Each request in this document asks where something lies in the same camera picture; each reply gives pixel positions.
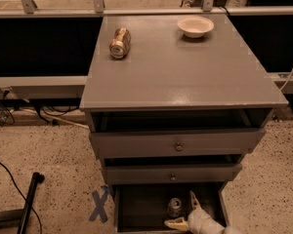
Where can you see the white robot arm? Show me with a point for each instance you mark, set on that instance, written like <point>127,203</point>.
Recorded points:
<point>228,230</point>

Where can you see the white bowl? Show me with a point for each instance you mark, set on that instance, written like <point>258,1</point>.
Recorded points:
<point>195,26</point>

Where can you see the grey bottom drawer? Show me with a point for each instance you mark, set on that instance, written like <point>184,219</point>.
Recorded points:
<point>143,208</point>

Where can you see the black metal bar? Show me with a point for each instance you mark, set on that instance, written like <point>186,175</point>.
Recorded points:
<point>27,209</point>

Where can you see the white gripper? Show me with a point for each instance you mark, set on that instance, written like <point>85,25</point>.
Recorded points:
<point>195,216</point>

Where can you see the brown soda can lying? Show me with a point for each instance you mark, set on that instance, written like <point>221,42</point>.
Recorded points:
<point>120,45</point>

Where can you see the blue tape X mark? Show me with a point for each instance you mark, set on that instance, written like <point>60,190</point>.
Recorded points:
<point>99,201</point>

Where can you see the grey drawer cabinet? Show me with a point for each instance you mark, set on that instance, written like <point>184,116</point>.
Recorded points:
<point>167,71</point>

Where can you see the grey top drawer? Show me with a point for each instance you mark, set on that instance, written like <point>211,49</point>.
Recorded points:
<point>177,133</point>

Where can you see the green white 7up can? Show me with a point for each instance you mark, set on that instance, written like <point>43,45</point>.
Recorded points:
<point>174,208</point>

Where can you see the grey drawer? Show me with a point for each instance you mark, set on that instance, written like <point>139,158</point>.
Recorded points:
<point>177,133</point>
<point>175,169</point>
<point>143,208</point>

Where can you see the grey middle drawer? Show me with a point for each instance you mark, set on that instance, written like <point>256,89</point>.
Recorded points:
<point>175,169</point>

